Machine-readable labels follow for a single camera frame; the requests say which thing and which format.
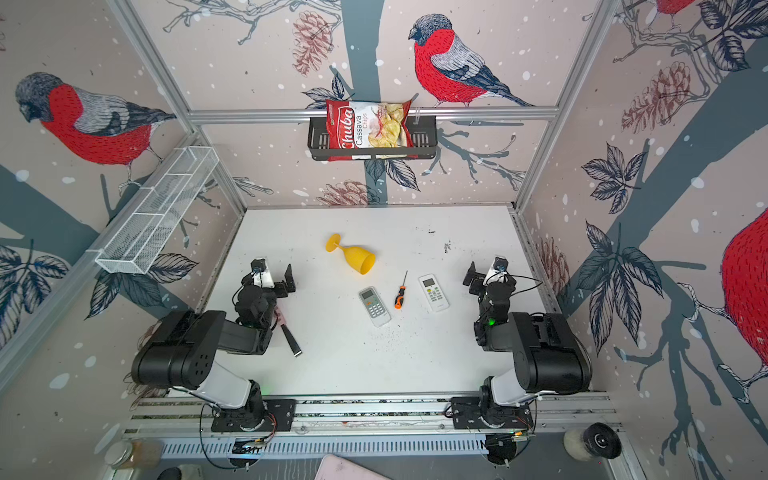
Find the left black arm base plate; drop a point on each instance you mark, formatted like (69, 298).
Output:
(270, 415)

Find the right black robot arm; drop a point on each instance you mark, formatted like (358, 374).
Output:
(548, 359)

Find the orange black screwdriver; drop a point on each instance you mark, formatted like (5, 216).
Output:
(400, 297)

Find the pink flat object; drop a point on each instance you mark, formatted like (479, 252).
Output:
(336, 468)

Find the grey white remote control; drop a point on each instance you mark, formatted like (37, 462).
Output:
(375, 307)

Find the white black round jar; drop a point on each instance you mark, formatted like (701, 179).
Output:
(596, 441)

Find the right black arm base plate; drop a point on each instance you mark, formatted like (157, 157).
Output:
(474, 413)

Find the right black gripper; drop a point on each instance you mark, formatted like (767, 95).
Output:
(474, 279)

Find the black wall basket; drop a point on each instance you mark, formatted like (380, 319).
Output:
(415, 138)

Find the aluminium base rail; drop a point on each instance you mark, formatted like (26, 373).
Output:
(348, 426)

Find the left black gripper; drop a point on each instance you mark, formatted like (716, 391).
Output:
(282, 285)

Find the yellow plastic goblet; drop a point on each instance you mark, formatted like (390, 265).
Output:
(358, 258)

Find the white wire mesh shelf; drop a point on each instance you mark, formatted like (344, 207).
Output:
(141, 238)

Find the red cassava chips bag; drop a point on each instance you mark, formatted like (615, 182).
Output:
(364, 125)

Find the glass jar amber content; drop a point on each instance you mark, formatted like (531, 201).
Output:
(134, 454)

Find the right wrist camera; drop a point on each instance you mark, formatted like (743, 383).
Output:
(499, 271)

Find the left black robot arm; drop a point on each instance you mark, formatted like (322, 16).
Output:
(180, 354)

